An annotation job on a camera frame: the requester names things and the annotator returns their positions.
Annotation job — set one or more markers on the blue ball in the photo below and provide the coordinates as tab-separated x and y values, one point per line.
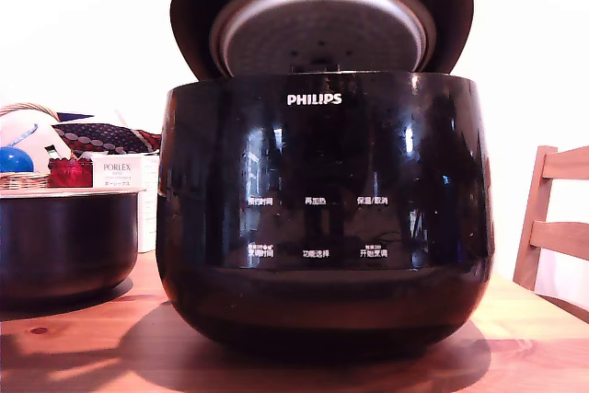
14	160

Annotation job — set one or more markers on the white Porlex box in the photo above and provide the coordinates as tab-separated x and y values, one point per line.
117	167

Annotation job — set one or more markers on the white bag with blue print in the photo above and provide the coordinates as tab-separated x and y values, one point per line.
46	135

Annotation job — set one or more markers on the black inner cooking pot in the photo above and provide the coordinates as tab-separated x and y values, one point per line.
64	246

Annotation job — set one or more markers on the black Philips rice cooker body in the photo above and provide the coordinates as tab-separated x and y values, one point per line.
322	158

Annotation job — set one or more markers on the red glass jar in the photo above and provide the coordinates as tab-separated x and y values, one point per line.
69	174

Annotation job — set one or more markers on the wooden chair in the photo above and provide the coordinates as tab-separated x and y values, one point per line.
561	232

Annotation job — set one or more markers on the white printed carton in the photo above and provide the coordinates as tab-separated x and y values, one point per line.
148	218

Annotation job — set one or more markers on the wicker basket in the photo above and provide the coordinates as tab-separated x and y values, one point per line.
23	180

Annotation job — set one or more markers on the dark patterned cloth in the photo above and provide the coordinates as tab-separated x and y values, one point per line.
101	135

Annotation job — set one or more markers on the grey metal inner lid plate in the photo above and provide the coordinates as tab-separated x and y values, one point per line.
322	29

